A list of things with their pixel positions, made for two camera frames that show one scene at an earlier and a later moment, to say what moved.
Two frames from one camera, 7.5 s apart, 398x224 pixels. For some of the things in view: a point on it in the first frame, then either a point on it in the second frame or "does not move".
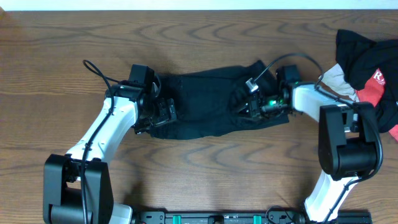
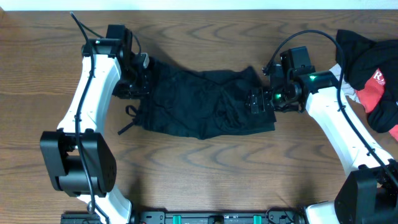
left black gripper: x=163 y=116 -> x=143 y=91
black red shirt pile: x=371 y=68 does not move
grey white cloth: x=334 y=77 does not move
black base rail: x=280 y=217 does not move
